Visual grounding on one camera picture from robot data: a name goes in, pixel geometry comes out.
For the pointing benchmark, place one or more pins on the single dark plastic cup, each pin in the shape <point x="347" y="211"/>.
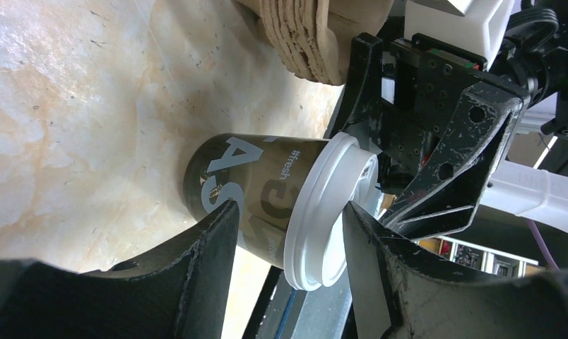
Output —
<point x="263" y="175"/>

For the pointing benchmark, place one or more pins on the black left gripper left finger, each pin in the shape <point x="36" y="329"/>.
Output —
<point x="178" y="289"/>

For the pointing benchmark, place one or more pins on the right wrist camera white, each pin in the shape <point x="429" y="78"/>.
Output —
<point x="473" y="26"/>

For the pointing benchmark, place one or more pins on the brown pulp cup carrier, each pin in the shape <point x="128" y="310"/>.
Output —
<point x="313" y="37"/>

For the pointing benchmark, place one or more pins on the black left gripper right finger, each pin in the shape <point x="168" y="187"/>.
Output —
<point x="401" y="290"/>

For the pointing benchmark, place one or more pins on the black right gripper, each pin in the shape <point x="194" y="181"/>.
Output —
<point x="442" y="137"/>

